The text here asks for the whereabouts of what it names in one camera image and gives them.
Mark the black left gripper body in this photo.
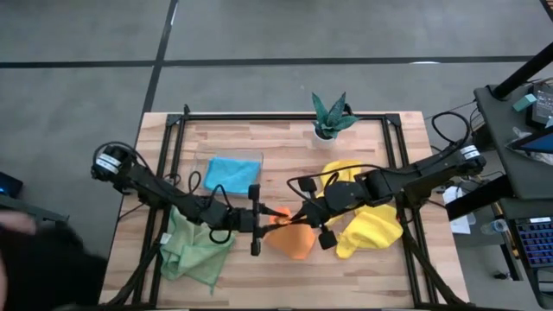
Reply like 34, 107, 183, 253
226, 183, 263, 257

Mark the white paper sheet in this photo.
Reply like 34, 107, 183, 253
442, 185, 477, 236

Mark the clear water bottle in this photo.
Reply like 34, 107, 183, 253
480, 218, 512, 236

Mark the black electronics box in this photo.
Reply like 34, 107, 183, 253
531, 83, 553, 127

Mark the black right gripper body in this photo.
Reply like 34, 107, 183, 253
297, 176, 369, 251

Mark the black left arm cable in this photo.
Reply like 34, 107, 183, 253
90, 141, 238, 245

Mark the person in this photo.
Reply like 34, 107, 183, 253
0, 210, 110, 311

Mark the keyboard with blue keys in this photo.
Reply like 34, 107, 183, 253
512, 216, 553, 270

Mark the white plant pot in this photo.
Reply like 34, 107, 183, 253
311, 126, 338, 150

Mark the green succulent plant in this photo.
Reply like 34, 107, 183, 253
311, 91, 361, 141

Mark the green microfiber towel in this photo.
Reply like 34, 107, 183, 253
159, 205, 237, 295

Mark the grey metal stand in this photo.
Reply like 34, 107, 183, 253
0, 193, 71, 226

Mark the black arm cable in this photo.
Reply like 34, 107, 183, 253
286, 111, 473, 202
90, 141, 238, 245

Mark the black aluminium table frame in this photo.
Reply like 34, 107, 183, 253
99, 103, 470, 310

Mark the orange microfiber towel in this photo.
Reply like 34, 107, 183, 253
263, 206, 317, 262

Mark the tablet with blue screen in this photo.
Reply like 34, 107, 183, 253
506, 126, 553, 156

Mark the blue microfiber towel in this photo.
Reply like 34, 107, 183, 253
202, 155, 262, 196

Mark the black device with blue light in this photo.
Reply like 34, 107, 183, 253
0, 171, 24, 200

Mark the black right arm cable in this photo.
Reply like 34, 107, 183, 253
286, 111, 473, 202

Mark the clear plastic tray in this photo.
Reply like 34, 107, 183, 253
191, 148, 265, 200

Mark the yellow microfiber towel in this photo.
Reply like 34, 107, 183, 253
334, 203, 404, 261
316, 159, 365, 228

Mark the black equipment cart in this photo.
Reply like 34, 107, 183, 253
444, 41, 553, 310

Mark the teal box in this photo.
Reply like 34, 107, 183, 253
512, 92, 538, 113

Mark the person's hand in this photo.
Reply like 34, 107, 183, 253
0, 210, 39, 237

